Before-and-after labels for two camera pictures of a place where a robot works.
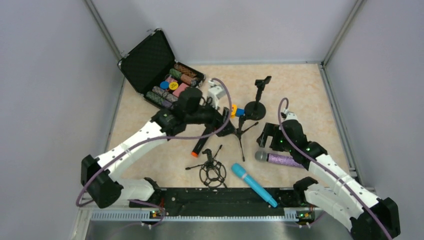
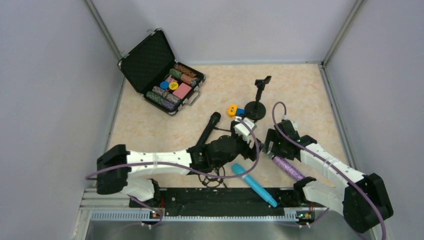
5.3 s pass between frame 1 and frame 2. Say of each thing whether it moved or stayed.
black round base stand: stayed
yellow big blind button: stayed
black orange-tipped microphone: stayed
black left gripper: moved
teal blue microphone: stayed
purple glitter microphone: moved
